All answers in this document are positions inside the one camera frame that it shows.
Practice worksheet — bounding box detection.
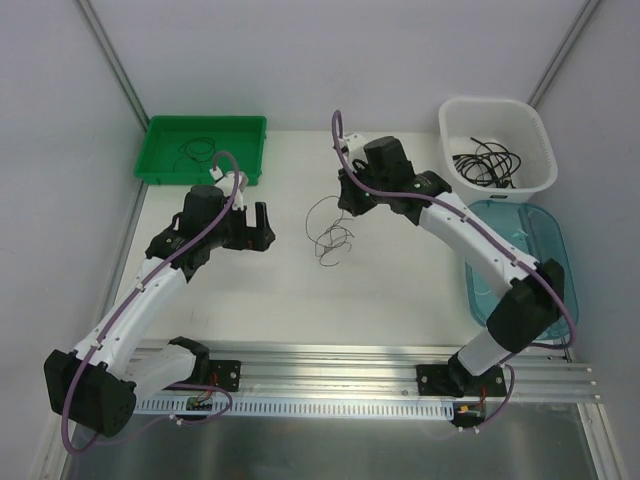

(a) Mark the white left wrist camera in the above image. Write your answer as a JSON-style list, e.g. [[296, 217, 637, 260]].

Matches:
[[209, 167, 248, 211]]

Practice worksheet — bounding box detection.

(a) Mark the thin brown wire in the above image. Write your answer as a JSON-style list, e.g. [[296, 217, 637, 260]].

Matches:
[[304, 195, 357, 269]]

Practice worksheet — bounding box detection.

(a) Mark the white slotted cable duct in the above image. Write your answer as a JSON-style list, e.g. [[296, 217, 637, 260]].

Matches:
[[134, 394, 454, 421]]

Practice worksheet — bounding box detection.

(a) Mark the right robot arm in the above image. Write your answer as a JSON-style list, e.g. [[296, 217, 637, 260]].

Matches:
[[334, 135, 567, 398]]

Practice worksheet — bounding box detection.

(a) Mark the white plastic basin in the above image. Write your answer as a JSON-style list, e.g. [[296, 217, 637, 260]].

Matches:
[[438, 97, 558, 205]]

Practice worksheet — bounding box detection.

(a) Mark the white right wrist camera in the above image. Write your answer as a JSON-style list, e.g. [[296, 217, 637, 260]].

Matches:
[[338, 133, 368, 156]]

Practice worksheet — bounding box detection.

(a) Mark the teal transparent plastic bin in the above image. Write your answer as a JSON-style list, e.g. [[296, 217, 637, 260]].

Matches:
[[465, 200, 579, 326]]

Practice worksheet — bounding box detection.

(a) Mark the aluminium mounting rail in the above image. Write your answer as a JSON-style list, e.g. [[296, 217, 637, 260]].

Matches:
[[205, 341, 605, 403]]

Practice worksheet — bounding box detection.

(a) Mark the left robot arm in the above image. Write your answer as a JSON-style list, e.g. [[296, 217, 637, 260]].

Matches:
[[44, 185, 276, 437]]

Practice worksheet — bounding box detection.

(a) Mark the black ribbon cable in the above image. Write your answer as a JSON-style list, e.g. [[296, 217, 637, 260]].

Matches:
[[468, 135, 512, 190]]

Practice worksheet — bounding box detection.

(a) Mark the thin black wire loop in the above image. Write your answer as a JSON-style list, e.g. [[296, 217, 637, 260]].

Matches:
[[172, 137, 219, 174]]

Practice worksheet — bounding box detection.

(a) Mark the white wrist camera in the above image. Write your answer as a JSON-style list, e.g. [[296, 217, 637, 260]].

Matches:
[[338, 133, 368, 156], [209, 167, 248, 211]]

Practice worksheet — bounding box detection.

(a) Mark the green plastic tray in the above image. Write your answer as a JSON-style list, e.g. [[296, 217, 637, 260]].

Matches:
[[134, 115, 267, 186]]

